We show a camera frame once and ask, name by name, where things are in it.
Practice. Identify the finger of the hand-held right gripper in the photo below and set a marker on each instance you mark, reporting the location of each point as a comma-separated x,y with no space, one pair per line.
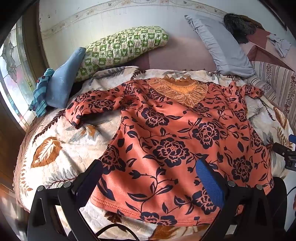
283,149

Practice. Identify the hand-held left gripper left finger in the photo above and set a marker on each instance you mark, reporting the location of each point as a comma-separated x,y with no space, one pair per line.
90,178

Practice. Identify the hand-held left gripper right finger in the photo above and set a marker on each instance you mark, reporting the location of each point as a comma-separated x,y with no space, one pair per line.
208,183

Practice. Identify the orange floral shirt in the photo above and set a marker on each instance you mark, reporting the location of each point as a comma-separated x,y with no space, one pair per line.
161,129

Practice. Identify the cream leaf-printed blanket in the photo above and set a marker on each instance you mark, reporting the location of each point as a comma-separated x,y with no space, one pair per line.
57,129

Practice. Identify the striped floral quilt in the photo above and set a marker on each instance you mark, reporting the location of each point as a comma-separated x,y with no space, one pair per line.
277,81

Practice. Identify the teal plaid cloth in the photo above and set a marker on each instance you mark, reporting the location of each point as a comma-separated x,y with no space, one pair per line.
40,92

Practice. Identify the brown cloth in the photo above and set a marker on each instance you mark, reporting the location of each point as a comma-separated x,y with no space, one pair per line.
256,53

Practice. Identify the blue folded cloth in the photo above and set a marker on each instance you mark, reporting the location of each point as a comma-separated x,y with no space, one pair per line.
62,81

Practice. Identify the small grey cloth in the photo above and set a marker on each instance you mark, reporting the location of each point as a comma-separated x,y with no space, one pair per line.
279,44

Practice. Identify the grey ruffled pillow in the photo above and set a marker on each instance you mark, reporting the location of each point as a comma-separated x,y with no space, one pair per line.
222,46

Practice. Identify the stained glass window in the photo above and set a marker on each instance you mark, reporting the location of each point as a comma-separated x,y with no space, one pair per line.
11,76

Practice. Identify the dark furry cloth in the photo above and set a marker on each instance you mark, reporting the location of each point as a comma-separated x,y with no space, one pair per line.
238,27

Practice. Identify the mauve bed sheet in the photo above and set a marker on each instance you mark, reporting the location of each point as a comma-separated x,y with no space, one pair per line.
185,53

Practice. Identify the green checkered pillow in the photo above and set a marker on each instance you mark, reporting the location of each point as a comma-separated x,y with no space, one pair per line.
120,46

